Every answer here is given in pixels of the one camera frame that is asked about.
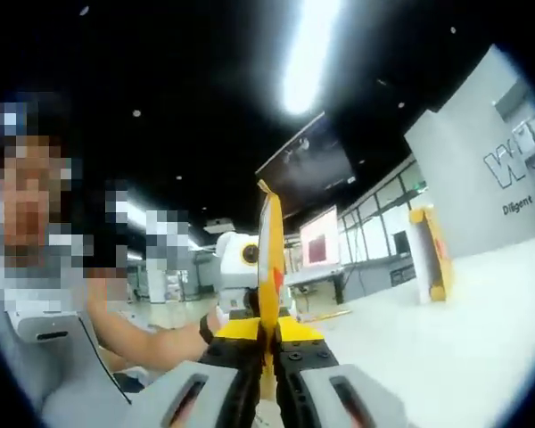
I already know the black monitor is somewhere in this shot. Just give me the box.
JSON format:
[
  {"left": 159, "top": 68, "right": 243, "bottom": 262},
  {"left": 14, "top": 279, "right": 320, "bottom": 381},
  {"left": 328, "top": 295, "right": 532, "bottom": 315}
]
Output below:
[{"left": 391, "top": 229, "right": 414, "bottom": 259}]

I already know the black labelled box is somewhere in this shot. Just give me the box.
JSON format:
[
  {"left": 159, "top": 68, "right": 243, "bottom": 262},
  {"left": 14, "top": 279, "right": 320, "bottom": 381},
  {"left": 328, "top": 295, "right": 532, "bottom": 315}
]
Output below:
[{"left": 388, "top": 265, "right": 418, "bottom": 286}]

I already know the ceiling projector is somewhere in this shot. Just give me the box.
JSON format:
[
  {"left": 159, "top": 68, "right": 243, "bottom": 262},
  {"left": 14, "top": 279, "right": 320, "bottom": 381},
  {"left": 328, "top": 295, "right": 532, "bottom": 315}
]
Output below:
[{"left": 202, "top": 218, "right": 238, "bottom": 235}]

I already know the yellow cardboard box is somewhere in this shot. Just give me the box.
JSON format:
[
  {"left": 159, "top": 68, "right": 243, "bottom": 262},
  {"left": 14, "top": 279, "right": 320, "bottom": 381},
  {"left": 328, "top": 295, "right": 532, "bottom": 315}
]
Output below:
[{"left": 407, "top": 205, "right": 454, "bottom": 305}]

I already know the white chest device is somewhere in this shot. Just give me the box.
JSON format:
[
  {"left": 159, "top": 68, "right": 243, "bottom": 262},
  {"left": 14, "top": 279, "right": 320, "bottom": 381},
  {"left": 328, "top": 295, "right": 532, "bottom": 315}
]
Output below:
[{"left": 8, "top": 309, "right": 86, "bottom": 343}]

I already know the long ceiling light strip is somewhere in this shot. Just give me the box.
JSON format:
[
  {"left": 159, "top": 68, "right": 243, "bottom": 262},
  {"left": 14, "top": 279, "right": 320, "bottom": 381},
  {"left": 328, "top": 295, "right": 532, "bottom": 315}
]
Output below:
[{"left": 279, "top": 0, "right": 343, "bottom": 116}]

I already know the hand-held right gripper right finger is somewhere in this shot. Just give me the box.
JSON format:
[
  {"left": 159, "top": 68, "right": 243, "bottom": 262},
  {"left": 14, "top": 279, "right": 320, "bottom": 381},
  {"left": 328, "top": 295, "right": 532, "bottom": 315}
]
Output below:
[{"left": 273, "top": 316, "right": 412, "bottom": 428}]

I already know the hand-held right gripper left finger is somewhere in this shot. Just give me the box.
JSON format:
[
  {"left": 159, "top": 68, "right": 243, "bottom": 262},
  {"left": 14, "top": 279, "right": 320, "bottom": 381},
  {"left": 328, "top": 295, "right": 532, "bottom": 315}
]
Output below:
[{"left": 128, "top": 316, "right": 265, "bottom": 428}]

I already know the person's grey shirt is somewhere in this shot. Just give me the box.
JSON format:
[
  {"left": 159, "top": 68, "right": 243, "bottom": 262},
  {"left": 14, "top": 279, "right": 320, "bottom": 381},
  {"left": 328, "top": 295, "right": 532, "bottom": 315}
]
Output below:
[{"left": 0, "top": 307, "right": 135, "bottom": 428}]

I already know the yellow coffee pouch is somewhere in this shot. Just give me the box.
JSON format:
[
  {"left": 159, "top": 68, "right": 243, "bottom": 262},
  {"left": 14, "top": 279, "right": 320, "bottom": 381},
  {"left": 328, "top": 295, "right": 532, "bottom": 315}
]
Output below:
[{"left": 255, "top": 178, "right": 287, "bottom": 402}]

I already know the side desk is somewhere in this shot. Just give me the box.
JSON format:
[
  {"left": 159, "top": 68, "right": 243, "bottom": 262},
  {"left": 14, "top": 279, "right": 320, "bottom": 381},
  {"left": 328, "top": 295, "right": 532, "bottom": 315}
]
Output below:
[{"left": 284, "top": 265, "right": 347, "bottom": 307}]

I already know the yellow strip tool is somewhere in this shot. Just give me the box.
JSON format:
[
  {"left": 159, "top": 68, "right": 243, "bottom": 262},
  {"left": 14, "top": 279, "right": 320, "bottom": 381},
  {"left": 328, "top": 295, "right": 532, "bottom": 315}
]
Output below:
[{"left": 313, "top": 309, "right": 354, "bottom": 324}]

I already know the grey metal shelf rack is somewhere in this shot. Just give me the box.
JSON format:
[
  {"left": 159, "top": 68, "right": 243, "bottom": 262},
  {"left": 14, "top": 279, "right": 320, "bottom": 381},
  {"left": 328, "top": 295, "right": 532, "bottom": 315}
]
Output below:
[{"left": 491, "top": 79, "right": 535, "bottom": 188}]

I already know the hanging dark display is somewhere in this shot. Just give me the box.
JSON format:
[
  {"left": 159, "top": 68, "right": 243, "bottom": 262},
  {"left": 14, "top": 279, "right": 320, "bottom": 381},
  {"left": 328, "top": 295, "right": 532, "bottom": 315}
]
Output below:
[{"left": 254, "top": 111, "right": 358, "bottom": 220}]

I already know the black chest device cable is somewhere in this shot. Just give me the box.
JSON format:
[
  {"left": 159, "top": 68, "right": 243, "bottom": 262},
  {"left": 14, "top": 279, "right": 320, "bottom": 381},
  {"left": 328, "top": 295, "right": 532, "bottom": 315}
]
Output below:
[{"left": 77, "top": 310, "right": 133, "bottom": 405}]

